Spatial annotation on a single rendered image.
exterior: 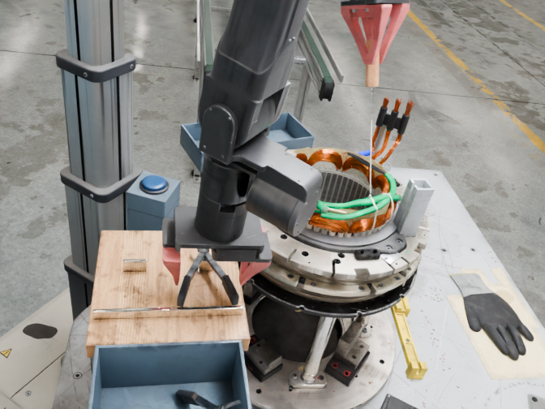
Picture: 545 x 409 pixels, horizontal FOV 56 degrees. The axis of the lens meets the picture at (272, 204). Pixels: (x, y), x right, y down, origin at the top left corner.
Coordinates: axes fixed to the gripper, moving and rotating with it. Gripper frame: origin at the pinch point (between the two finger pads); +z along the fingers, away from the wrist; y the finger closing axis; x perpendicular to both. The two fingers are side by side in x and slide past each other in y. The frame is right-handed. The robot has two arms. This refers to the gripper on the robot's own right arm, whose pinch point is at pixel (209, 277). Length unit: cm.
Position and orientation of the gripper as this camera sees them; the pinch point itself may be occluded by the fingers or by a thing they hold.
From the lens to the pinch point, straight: 67.4
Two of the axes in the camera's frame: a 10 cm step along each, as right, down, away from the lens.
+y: 9.7, 0.4, 2.5
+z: -2.0, 7.6, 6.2
